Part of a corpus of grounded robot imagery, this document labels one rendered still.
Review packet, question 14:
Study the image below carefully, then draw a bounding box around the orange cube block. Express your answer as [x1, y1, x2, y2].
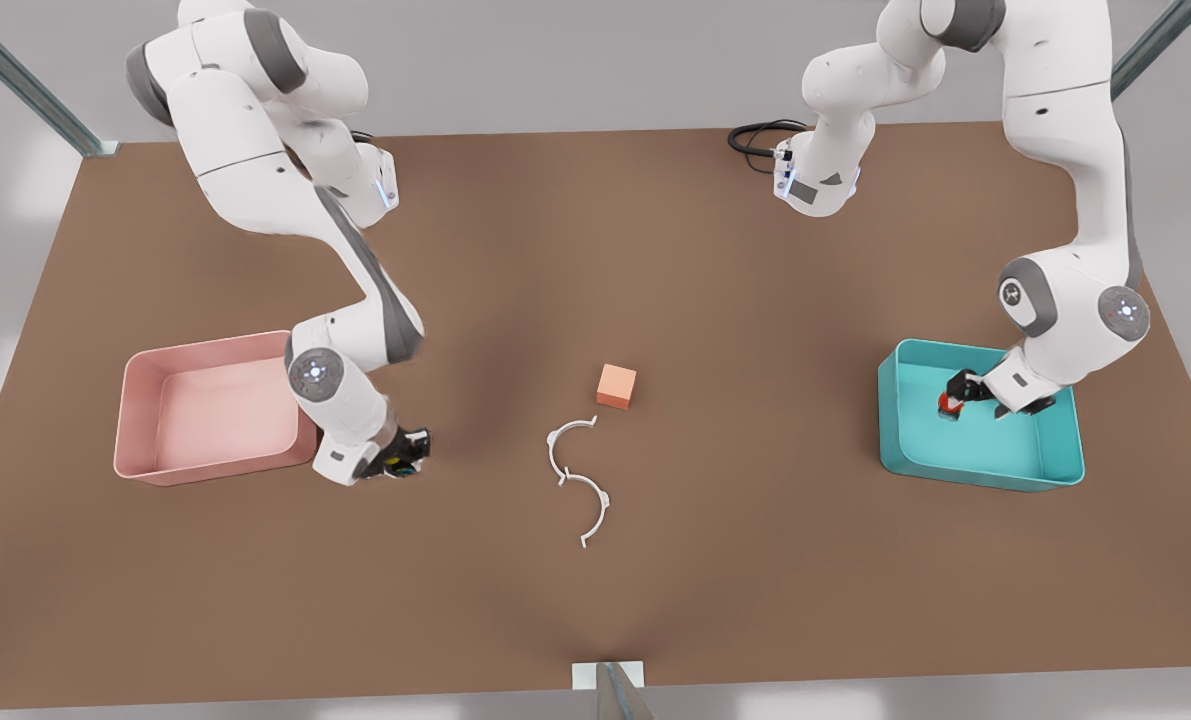
[595, 363, 639, 412]

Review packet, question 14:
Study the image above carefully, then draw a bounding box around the blue storage box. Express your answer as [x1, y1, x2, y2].
[876, 338, 1087, 494]

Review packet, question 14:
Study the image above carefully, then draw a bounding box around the silver frame post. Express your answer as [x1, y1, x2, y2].
[0, 0, 122, 159]
[571, 660, 658, 720]
[1111, 0, 1191, 102]

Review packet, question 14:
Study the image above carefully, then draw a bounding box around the pink storage box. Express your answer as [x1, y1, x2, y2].
[113, 330, 322, 488]

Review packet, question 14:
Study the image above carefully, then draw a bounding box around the white s-shaped hook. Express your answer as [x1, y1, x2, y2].
[545, 415, 612, 550]

